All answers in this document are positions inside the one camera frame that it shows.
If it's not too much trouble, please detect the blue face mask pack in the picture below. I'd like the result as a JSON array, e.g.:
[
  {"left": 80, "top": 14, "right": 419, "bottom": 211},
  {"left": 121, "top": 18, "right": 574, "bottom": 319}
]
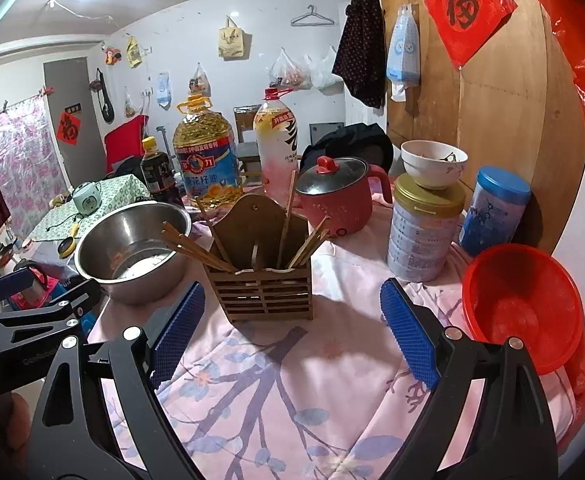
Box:
[{"left": 385, "top": 4, "right": 421, "bottom": 102}]

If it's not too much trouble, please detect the pink drink bottle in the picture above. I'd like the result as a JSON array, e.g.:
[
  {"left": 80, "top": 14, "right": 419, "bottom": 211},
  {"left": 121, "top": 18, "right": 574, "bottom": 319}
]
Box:
[{"left": 252, "top": 87, "right": 301, "bottom": 201}]

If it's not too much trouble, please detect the yellow wall pouch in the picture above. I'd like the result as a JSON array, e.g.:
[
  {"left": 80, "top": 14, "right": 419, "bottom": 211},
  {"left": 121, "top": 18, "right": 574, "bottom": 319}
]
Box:
[{"left": 126, "top": 36, "right": 146, "bottom": 68}]

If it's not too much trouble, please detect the pink floral hanging sheet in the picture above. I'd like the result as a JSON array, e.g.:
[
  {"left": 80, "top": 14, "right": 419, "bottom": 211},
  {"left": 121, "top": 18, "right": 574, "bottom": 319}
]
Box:
[{"left": 0, "top": 92, "right": 66, "bottom": 241}]

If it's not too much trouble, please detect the grey wire clothes hanger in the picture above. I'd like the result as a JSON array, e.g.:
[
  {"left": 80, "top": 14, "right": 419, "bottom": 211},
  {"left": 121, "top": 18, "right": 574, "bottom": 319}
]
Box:
[{"left": 290, "top": 5, "right": 334, "bottom": 27}]

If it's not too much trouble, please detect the black hanging strap bag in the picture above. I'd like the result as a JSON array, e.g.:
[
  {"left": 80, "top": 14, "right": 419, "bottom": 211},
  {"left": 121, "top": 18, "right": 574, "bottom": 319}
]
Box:
[{"left": 90, "top": 67, "right": 116, "bottom": 123}]

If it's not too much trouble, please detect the green patterned cloth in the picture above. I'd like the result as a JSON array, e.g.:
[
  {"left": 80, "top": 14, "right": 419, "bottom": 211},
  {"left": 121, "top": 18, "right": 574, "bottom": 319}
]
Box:
[{"left": 31, "top": 174, "right": 153, "bottom": 243}]

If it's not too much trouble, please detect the red plastic colander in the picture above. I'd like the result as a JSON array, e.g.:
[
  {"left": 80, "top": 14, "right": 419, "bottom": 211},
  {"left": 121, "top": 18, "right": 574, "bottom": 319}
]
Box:
[{"left": 461, "top": 244, "right": 585, "bottom": 376}]

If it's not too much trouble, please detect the dark dotted hanging cloth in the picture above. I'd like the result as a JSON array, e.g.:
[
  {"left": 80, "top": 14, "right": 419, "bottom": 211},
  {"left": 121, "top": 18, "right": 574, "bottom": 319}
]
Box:
[{"left": 331, "top": 0, "right": 387, "bottom": 110}]

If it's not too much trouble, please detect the yellow round gadget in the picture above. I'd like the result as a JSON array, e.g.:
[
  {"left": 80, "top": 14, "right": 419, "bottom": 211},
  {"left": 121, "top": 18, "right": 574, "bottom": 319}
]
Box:
[{"left": 57, "top": 222, "right": 80, "bottom": 260}]

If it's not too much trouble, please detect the milk powder can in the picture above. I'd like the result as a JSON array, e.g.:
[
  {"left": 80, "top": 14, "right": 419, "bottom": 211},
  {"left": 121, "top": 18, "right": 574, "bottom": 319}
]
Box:
[{"left": 387, "top": 172, "right": 466, "bottom": 282}]

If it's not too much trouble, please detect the pink floral tablecloth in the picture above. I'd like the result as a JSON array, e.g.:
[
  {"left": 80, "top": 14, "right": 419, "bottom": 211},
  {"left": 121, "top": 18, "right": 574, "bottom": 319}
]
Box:
[{"left": 86, "top": 195, "right": 578, "bottom": 480}]

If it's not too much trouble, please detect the black garment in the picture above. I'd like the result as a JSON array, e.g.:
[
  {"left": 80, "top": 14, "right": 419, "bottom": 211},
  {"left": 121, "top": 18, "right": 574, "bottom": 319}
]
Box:
[{"left": 300, "top": 122, "right": 394, "bottom": 173}]

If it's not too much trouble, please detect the small hanging snack bag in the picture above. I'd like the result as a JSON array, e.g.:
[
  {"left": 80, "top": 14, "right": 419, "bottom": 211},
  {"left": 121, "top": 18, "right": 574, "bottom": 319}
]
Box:
[{"left": 190, "top": 62, "right": 210, "bottom": 96}]

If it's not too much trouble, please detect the small wall mask pack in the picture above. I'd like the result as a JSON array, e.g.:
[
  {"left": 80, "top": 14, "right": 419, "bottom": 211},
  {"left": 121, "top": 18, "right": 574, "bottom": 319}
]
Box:
[{"left": 155, "top": 72, "right": 172, "bottom": 108}]

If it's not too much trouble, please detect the white plastic bag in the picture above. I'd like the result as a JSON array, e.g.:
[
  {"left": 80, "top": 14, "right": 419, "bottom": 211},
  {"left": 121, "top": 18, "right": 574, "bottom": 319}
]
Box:
[{"left": 310, "top": 45, "right": 343, "bottom": 90}]

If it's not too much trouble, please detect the grey door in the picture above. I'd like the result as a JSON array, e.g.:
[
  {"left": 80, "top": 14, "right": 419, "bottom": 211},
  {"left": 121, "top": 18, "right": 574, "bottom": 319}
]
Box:
[{"left": 42, "top": 57, "right": 108, "bottom": 186}]

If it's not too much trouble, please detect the dark brown chopstick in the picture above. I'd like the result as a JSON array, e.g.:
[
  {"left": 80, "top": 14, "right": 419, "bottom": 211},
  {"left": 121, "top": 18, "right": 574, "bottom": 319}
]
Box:
[{"left": 282, "top": 170, "right": 297, "bottom": 261}]

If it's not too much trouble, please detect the dark soy sauce bottle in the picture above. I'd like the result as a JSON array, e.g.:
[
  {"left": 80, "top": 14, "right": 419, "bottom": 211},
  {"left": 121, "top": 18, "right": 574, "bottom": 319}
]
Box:
[{"left": 140, "top": 136, "right": 178, "bottom": 196}]

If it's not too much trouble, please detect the red door sticker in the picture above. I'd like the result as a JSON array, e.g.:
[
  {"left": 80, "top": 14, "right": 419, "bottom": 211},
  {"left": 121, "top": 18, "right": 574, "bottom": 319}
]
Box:
[{"left": 56, "top": 112, "right": 80, "bottom": 146}]

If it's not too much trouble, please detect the yellow tote bag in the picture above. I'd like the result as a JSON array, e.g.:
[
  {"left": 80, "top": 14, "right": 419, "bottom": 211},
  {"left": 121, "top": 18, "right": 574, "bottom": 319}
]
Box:
[{"left": 217, "top": 16, "right": 247, "bottom": 58}]

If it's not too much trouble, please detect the person's left hand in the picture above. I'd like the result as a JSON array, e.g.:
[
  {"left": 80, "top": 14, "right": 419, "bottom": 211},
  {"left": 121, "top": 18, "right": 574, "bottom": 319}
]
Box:
[{"left": 0, "top": 391, "right": 32, "bottom": 466}]

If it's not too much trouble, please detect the small pale green appliance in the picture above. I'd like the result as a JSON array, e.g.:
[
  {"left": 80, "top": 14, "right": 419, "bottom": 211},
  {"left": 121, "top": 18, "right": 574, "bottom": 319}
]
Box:
[{"left": 72, "top": 180, "right": 104, "bottom": 216}]

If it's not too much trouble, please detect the large cooking oil bottle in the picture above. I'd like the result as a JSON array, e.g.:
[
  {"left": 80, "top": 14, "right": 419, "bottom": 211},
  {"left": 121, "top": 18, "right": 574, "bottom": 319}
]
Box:
[{"left": 172, "top": 94, "right": 243, "bottom": 211}]

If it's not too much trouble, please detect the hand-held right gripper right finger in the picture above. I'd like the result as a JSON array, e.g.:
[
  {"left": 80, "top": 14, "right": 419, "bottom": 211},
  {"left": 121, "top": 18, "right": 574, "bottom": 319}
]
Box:
[{"left": 380, "top": 277, "right": 558, "bottom": 480}]

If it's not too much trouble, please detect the stainless steel bowl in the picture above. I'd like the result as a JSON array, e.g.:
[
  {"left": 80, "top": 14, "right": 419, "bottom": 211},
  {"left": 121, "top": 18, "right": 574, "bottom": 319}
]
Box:
[{"left": 74, "top": 200, "right": 193, "bottom": 307}]

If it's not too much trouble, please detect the wooden chopstick holder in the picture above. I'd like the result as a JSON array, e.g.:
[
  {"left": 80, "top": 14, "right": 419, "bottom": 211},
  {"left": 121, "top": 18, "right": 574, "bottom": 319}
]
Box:
[{"left": 195, "top": 192, "right": 316, "bottom": 323}]

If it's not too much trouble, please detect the red paper wall decoration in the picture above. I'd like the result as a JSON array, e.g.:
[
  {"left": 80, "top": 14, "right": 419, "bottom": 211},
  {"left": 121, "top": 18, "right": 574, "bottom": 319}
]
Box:
[{"left": 424, "top": 0, "right": 518, "bottom": 68}]

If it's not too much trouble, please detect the red electric pot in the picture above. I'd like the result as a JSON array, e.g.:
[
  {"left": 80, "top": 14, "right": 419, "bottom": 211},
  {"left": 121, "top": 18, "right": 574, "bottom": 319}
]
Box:
[{"left": 295, "top": 155, "right": 393, "bottom": 238}]

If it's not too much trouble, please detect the blue lidded canister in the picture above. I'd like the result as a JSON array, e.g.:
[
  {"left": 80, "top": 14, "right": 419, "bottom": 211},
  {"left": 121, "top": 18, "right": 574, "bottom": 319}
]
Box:
[{"left": 459, "top": 166, "right": 532, "bottom": 258}]

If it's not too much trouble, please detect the pile of bamboo chopsticks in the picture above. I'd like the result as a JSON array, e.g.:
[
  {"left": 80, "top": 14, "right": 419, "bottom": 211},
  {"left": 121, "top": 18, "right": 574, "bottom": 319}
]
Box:
[{"left": 160, "top": 170, "right": 331, "bottom": 273}]

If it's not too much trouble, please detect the plywood board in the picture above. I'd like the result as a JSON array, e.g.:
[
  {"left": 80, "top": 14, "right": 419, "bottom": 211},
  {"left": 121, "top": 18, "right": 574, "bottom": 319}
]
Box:
[{"left": 375, "top": 0, "right": 585, "bottom": 256}]

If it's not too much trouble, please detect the white ceramic bowl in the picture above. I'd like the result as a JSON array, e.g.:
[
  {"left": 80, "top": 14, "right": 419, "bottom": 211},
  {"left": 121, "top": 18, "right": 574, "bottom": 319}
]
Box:
[{"left": 401, "top": 140, "right": 469, "bottom": 191}]

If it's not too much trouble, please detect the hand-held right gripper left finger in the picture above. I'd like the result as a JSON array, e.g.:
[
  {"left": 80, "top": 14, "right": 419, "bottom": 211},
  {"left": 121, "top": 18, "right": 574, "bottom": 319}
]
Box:
[{"left": 27, "top": 282, "right": 208, "bottom": 480}]

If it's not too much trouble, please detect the brown wooden chair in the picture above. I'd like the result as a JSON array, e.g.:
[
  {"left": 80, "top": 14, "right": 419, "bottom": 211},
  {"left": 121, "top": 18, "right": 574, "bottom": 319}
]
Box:
[{"left": 234, "top": 104, "right": 263, "bottom": 181}]

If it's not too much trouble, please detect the plastic bag of food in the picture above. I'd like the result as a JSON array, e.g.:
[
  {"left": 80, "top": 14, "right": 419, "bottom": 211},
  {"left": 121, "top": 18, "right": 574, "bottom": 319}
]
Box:
[{"left": 267, "top": 49, "right": 313, "bottom": 91}]

